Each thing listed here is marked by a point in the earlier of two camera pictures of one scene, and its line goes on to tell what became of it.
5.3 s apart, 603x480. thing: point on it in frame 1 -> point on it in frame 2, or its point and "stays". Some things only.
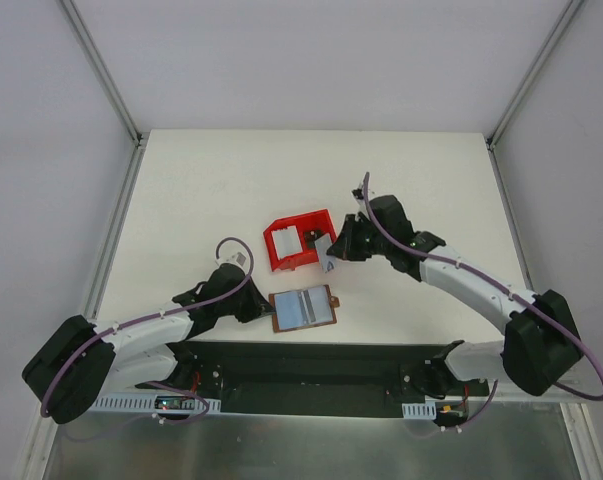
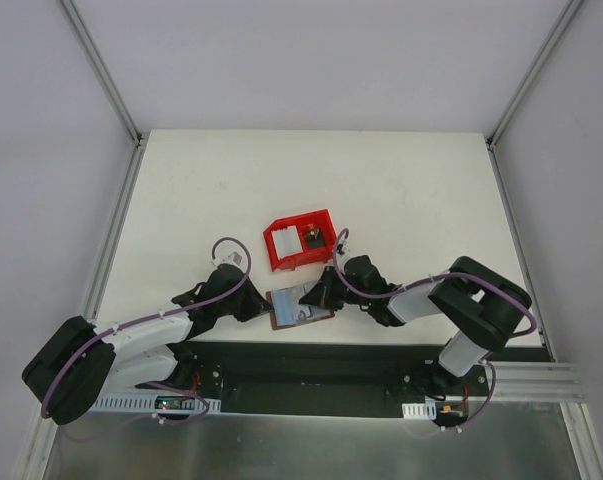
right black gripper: x=351 y=238 -> x=326 y=291
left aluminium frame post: x=105 y=74 stays
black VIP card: x=310 y=237 stays
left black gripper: x=254 y=304 stays
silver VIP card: x=323 y=244 -> x=304 y=312
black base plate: x=309 y=379 stays
